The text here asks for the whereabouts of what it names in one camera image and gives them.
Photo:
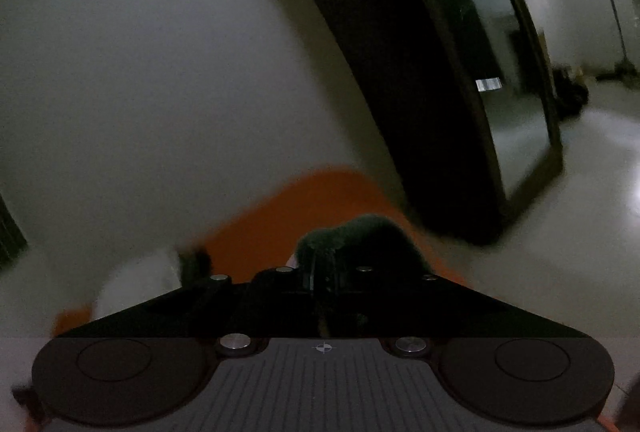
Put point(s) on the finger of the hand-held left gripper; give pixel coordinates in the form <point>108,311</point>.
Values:
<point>197,264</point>

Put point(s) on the dark object on floor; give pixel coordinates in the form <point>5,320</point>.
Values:
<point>570,95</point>

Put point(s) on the dark green striped garment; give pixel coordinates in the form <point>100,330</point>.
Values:
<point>365,237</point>

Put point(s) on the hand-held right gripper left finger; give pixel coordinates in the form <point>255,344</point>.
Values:
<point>295,287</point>

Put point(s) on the thin metal stand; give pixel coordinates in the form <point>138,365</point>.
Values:
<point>623,57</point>

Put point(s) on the dark door frame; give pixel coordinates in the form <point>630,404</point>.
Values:
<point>535,184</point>

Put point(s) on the orange bed sheet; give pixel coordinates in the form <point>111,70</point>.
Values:
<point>280,217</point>

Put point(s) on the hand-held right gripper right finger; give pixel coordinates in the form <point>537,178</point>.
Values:
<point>400,292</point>

